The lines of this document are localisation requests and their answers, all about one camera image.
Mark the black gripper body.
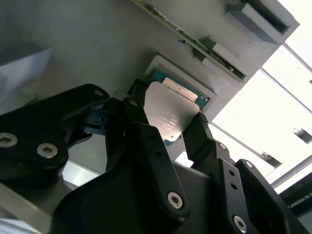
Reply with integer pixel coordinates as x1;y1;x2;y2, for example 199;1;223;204
52;160;231;234

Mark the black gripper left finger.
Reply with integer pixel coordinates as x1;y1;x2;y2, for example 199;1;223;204
0;79;191;226

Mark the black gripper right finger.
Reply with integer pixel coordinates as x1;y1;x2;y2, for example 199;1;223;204
182;111;312;234

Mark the silver CPU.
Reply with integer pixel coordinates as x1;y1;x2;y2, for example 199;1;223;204
143;69;212;149

